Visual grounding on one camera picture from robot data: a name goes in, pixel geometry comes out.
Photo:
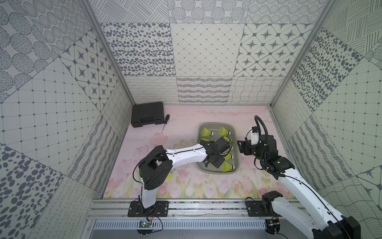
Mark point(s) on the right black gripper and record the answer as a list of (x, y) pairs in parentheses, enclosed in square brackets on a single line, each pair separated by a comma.
[(245, 145)]

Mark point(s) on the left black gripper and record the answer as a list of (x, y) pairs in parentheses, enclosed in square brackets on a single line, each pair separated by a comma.
[(215, 158)]

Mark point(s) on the grey plastic storage box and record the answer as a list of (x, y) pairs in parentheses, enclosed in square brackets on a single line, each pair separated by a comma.
[(214, 127)]

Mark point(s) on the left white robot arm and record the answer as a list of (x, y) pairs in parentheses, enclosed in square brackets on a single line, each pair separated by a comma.
[(152, 171)]

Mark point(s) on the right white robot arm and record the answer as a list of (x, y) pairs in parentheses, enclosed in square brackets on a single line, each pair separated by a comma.
[(319, 220)]

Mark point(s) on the black plastic tool case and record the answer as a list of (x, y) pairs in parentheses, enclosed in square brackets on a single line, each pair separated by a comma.
[(148, 113)]

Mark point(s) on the small green circuit board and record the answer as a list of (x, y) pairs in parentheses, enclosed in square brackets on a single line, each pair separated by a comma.
[(144, 225)]

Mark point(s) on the black handled screwdriver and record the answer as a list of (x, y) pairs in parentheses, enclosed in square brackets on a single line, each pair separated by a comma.
[(166, 121)]

